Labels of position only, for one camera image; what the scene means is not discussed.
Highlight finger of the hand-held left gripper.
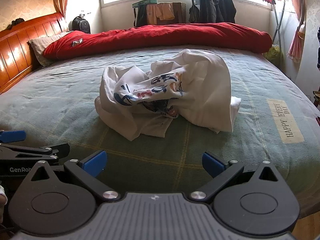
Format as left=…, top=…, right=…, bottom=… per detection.
left=0, top=130, right=26, bottom=143
left=0, top=143, right=70, bottom=164

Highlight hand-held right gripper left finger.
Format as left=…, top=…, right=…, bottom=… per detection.
left=31, top=150, right=120, bottom=202

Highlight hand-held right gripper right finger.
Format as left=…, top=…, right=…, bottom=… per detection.
left=189, top=151, right=278, bottom=202

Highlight white printed t-shirt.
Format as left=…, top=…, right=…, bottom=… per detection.
left=94, top=49, right=242, bottom=141

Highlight metal clothes rack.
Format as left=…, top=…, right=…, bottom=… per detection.
left=185, top=0, right=288, bottom=47

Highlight orange clothes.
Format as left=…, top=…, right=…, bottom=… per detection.
left=146, top=2, right=175, bottom=25

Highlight wooden headboard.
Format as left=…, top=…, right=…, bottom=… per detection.
left=0, top=12, right=69, bottom=94

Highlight beige pillow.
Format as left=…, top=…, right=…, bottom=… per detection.
left=28, top=31, right=73, bottom=67

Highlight yellow-green plastic bag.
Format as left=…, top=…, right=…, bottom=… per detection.
left=265, top=44, right=283, bottom=67

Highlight black backpack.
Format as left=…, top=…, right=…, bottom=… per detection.
left=72, top=16, right=91, bottom=34

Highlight red quilt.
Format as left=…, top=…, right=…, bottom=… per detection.
left=43, top=22, right=272, bottom=60

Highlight olive hanging bag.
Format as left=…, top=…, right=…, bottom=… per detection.
left=189, top=5, right=200, bottom=23

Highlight black jacket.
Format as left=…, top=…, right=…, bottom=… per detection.
left=214, top=0, right=237, bottom=23

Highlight pink curtain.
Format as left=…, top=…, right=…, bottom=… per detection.
left=287, top=0, right=307, bottom=63

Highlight green flat box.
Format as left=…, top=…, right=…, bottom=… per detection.
left=132, top=0, right=158, bottom=8

